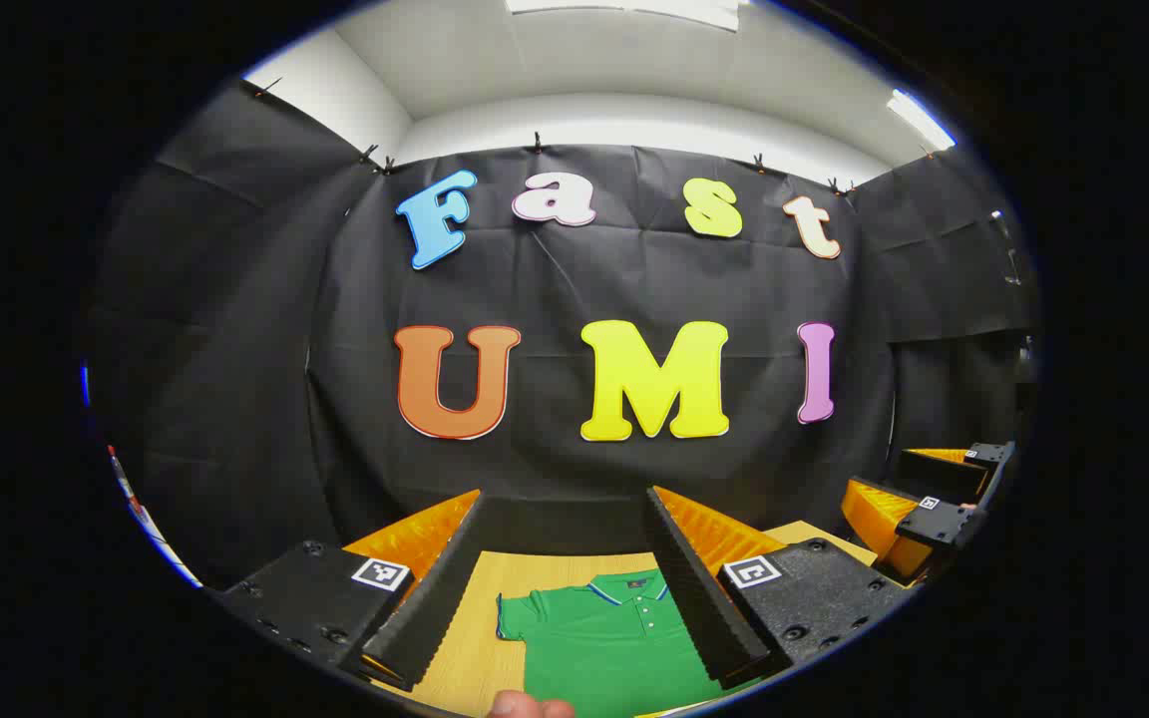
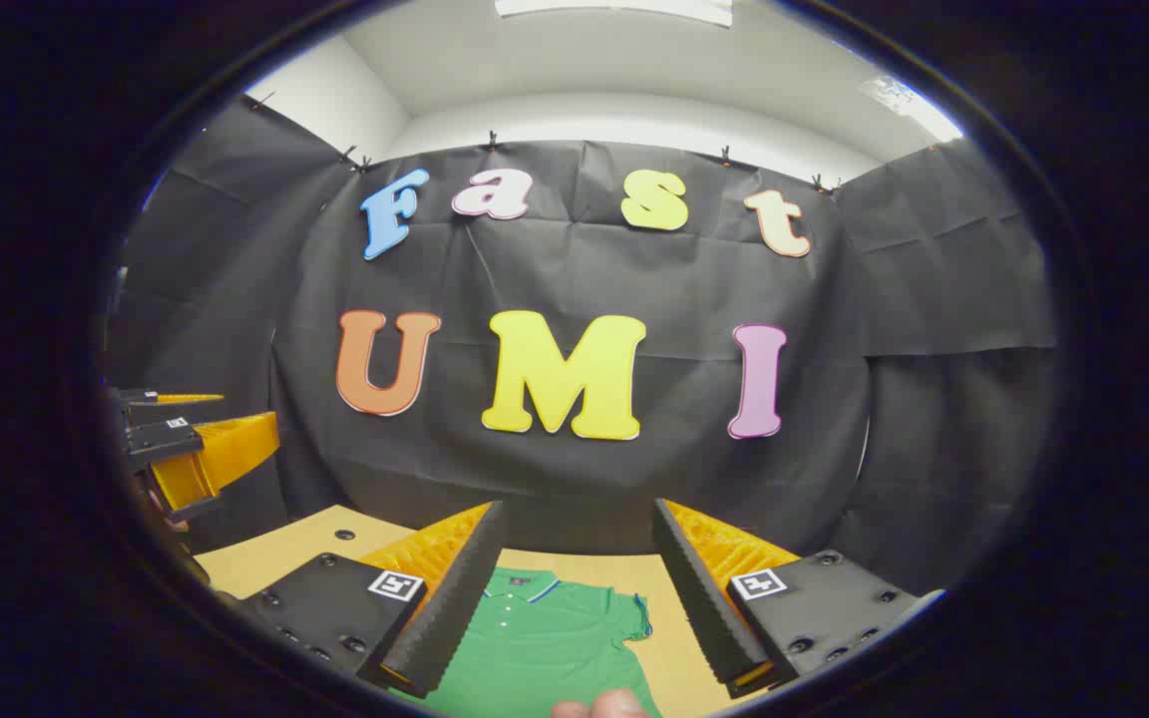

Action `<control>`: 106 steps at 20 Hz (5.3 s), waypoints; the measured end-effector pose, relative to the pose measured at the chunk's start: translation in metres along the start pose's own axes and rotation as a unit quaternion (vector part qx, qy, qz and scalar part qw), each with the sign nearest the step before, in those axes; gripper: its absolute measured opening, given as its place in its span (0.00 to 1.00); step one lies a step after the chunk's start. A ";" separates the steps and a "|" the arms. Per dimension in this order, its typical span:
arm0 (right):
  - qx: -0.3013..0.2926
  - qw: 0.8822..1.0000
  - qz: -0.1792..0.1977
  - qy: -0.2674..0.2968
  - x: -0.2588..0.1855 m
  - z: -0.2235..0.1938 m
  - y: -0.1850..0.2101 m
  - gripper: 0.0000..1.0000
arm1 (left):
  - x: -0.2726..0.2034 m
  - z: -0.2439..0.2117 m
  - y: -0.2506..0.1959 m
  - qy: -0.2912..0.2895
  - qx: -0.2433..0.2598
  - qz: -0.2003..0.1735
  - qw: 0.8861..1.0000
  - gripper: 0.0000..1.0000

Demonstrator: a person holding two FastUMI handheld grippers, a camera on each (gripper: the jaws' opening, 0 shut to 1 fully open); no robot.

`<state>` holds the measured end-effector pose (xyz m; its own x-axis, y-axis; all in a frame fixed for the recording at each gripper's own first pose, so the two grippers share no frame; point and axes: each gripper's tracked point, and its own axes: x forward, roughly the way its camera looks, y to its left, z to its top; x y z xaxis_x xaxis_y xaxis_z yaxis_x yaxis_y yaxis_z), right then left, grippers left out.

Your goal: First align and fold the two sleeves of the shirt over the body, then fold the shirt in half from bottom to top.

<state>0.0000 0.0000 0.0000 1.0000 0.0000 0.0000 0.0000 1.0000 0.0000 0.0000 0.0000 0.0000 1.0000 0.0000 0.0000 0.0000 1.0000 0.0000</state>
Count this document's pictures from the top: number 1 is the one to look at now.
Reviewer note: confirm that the green T-shirt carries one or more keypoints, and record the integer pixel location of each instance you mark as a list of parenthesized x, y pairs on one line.
[(604, 648)]

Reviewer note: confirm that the black backdrop cloth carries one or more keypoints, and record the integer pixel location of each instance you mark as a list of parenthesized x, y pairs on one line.
[(555, 279)]

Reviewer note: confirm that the small ceiling light panel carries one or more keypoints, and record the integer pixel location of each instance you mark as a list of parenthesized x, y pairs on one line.
[(919, 120)]

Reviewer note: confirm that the long ceiling light panel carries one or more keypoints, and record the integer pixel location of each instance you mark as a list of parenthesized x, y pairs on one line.
[(634, 8)]

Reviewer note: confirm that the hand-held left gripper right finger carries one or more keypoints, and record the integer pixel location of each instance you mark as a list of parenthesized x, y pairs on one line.
[(699, 598)]

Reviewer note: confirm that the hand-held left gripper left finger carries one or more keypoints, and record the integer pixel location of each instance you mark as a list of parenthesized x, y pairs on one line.
[(435, 598)]

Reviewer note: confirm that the white side desk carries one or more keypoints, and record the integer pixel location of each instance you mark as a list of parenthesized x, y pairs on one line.
[(151, 524)]

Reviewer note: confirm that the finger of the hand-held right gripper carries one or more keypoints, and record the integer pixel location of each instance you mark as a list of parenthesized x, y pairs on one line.
[(944, 526), (939, 477)]

